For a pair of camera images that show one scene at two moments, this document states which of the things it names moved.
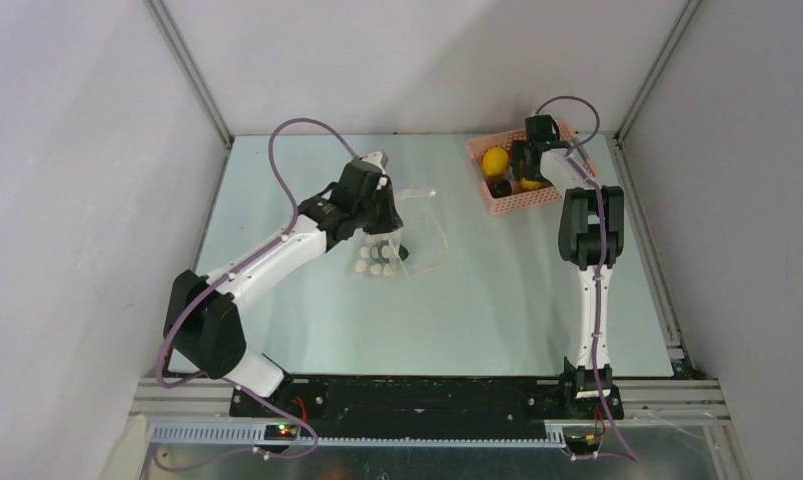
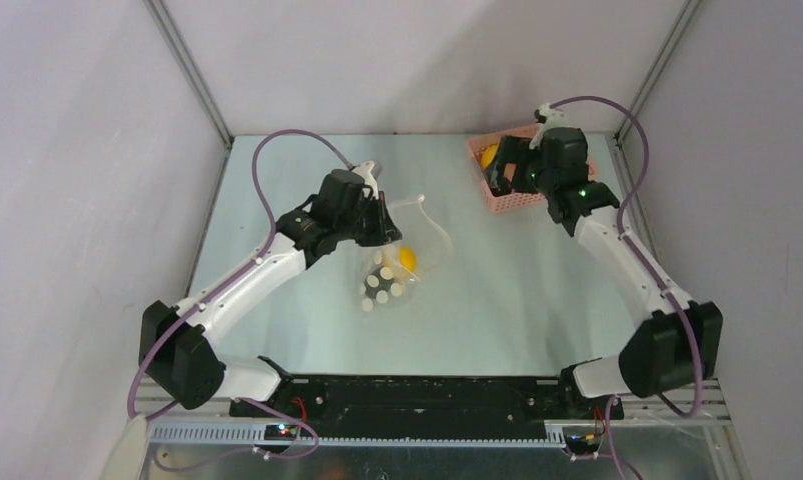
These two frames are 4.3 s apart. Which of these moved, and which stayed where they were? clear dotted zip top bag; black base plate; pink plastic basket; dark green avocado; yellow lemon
Moved: clear dotted zip top bag; dark green avocado
Stayed: yellow lemon; pink plastic basket; black base plate
